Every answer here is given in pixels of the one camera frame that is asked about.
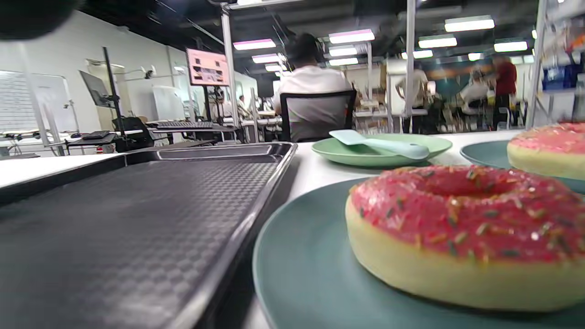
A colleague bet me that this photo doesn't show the metal shelf rack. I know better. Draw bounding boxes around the metal shelf rack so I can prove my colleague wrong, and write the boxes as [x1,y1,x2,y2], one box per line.
[526,0,585,128]

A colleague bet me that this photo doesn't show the light green round plate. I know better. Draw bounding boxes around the light green round plate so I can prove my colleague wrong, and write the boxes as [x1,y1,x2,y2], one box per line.
[312,133,453,167]

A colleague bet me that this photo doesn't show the blue storage crate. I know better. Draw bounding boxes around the blue storage crate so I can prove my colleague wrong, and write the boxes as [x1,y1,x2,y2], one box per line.
[542,64,583,90]

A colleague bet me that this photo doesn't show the black mesh office chair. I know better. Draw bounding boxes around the black mesh office chair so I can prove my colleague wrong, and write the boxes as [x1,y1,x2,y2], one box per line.
[279,90,358,143]

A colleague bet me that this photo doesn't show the silver metal post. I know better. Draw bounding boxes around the silver metal post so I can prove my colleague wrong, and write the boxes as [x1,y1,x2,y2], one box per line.
[221,5,240,131]
[405,0,416,118]

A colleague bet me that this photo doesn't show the black desk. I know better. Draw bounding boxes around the black desk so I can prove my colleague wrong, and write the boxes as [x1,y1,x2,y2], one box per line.
[147,124,238,143]

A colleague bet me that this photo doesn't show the small whiteboard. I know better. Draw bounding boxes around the small whiteboard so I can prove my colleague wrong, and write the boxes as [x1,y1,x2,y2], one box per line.
[152,85,186,122]

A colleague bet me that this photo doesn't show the teal round plate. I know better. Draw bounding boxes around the teal round plate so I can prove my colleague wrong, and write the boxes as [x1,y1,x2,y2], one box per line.
[252,177,585,329]
[460,140,585,195]

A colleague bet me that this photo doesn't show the monitor with pink screen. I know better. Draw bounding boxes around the monitor with pink screen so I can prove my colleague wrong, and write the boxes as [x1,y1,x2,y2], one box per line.
[186,48,230,87]

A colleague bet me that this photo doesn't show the pink sprinkled mini donut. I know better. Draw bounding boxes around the pink sprinkled mini donut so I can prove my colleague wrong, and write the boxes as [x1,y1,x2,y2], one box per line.
[506,122,585,181]
[345,164,585,313]

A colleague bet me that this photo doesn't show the black baking tray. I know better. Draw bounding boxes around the black baking tray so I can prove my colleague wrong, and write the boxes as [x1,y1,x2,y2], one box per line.
[0,142,298,329]

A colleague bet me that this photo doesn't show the light blue dessert shovel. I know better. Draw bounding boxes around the light blue dessert shovel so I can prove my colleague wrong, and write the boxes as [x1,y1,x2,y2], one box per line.
[329,129,430,160]

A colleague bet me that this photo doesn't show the black monitor pole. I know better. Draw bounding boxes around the black monitor pole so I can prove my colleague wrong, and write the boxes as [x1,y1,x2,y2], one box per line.
[102,47,126,138]

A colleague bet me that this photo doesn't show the dark tilted monitor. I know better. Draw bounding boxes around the dark tilted monitor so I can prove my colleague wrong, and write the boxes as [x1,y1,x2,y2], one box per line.
[79,70,112,109]

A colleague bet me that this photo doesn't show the large whiteboard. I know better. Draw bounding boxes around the large whiteboard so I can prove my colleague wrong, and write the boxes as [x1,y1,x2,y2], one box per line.
[0,71,78,133]

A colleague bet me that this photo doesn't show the person's right hand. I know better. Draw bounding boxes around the person's right hand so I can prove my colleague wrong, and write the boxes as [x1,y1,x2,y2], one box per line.
[0,0,83,41]

